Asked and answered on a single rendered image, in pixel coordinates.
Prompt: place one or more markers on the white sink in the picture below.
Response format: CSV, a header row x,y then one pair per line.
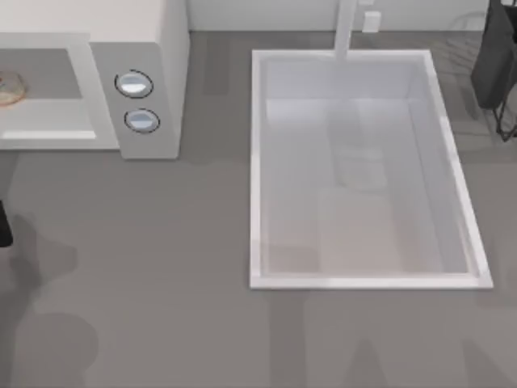
x,y
355,182

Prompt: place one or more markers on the round microwave knob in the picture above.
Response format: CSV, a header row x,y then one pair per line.
x,y
141,120
134,83

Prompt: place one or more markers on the pale microwave oven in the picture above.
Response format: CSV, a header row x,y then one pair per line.
x,y
169,60

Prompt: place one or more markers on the tall white tap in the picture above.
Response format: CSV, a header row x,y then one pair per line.
x,y
344,28

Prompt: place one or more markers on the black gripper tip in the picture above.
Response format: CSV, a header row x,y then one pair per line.
x,y
4,224

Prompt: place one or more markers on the round bread with icing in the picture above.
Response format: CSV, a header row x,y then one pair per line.
x,y
10,91

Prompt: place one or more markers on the white wall socket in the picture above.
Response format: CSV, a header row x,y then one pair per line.
x,y
371,21

